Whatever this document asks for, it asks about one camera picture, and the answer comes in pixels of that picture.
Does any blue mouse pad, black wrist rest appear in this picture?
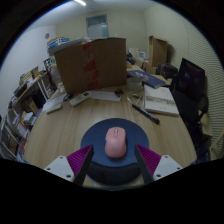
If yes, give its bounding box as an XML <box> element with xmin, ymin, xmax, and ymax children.
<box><xmin>79</xmin><ymin>117</ymin><xmax>150</xmax><ymax>186</ymax></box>

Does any clear plastic container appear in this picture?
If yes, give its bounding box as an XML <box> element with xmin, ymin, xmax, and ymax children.
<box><xmin>128</xmin><ymin>77</ymin><xmax>144</xmax><ymax>91</ymax></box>

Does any white flat device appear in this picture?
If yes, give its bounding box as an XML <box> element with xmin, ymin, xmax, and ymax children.
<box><xmin>45</xmin><ymin>103</ymin><xmax>64</xmax><ymax>115</ymax></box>

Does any white shelf unit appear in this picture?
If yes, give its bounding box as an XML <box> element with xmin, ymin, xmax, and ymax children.
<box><xmin>0</xmin><ymin>54</ymin><xmax>61</xmax><ymax>163</ymax></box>

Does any large brown cardboard box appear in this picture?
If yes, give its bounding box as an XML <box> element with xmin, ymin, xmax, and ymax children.
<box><xmin>54</xmin><ymin>37</ymin><xmax>128</xmax><ymax>96</ymax></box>

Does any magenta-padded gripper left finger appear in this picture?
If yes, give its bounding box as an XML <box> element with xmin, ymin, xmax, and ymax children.
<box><xmin>43</xmin><ymin>143</ymin><xmax>95</xmax><ymax>187</ymax></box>

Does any white open book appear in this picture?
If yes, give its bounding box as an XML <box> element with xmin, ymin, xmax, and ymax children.
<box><xmin>143</xmin><ymin>83</ymin><xmax>180</xmax><ymax>117</ymax></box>

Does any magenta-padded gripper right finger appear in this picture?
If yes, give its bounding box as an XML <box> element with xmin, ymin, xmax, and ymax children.
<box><xmin>133</xmin><ymin>143</ymin><xmax>184</xmax><ymax>185</ymax></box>

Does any tall open cardboard box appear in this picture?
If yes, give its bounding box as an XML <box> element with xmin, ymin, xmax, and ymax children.
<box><xmin>148</xmin><ymin>35</ymin><xmax>169</xmax><ymax>69</ymax></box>

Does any ceiling light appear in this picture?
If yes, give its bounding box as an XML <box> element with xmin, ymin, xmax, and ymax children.
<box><xmin>73</xmin><ymin>0</ymin><xmax>88</xmax><ymax>7</ymax></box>

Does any black office chair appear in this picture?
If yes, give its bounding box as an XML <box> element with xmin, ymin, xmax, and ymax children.
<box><xmin>169</xmin><ymin>57</ymin><xmax>211</xmax><ymax>158</ymax></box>

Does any black marker pen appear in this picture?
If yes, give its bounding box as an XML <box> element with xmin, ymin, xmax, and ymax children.
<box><xmin>131</xmin><ymin>103</ymin><xmax>161</xmax><ymax>125</ymax></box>

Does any grey door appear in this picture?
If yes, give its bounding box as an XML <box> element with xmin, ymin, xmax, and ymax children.
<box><xmin>85</xmin><ymin>14</ymin><xmax>110</xmax><ymax>40</ymax></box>

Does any blue book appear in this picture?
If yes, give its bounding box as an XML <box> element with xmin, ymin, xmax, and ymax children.
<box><xmin>127</xmin><ymin>69</ymin><xmax>167</xmax><ymax>90</ymax></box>

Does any white remote control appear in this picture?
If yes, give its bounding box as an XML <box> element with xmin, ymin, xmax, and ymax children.
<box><xmin>68</xmin><ymin>91</ymin><xmax>92</xmax><ymax>108</ymax></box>

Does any pink computer mouse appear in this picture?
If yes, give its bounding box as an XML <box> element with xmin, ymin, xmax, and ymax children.
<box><xmin>104</xmin><ymin>126</ymin><xmax>128</xmax><ymax>159</ymax></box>

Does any blue and white box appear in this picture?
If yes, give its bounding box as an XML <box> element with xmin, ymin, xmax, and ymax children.
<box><xmin>46</xmin><ymin>37</ymin><xmax>70</xmax><ymax>49</ymax></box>

